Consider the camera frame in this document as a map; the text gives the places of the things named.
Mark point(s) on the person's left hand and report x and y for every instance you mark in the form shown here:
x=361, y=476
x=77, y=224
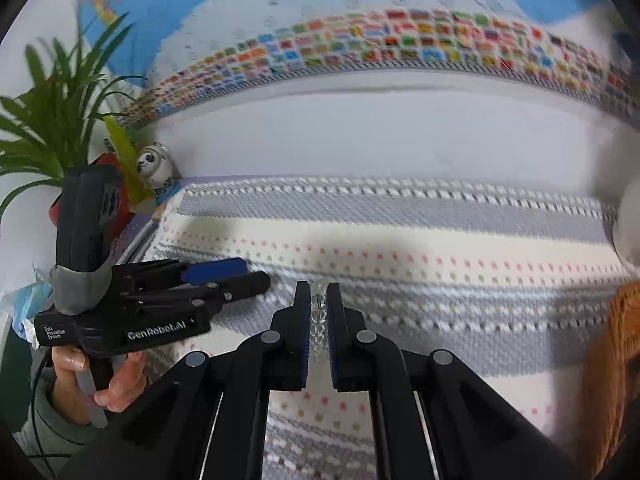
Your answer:
x=125, y=380

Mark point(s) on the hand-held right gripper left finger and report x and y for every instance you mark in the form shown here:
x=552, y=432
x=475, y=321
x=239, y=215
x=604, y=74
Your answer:
x=304, y=340

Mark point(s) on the white ribbed vase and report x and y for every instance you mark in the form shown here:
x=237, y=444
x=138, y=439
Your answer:
x=631, y=230

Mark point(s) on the brown wicker basket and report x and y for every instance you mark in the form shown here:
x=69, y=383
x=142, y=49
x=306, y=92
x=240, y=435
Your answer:
x=615, y=360

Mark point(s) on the small white animal figurine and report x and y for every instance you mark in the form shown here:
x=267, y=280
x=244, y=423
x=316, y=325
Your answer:
x=154, y=165

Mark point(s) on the person's left forearm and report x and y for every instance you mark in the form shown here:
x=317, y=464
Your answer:
x=50, y=430

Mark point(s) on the blue plastic wrapper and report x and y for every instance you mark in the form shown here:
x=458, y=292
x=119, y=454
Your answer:
x=30, y=305

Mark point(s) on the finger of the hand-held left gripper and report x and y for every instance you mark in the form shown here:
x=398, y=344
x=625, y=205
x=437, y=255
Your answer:
x=245, y=285
x=210, y=270

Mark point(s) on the striped woven table mat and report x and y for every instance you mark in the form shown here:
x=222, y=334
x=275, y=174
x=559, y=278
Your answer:
x=400, y=240

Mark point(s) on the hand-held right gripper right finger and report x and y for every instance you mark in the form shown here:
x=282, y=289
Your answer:
x=334, y=340

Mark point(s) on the green plant in red pot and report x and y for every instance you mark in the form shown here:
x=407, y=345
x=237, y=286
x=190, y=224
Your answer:
x=55, y=110

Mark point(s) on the world map wall poster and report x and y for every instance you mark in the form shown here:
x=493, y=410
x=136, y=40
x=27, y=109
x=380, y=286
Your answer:
x=350, y=40

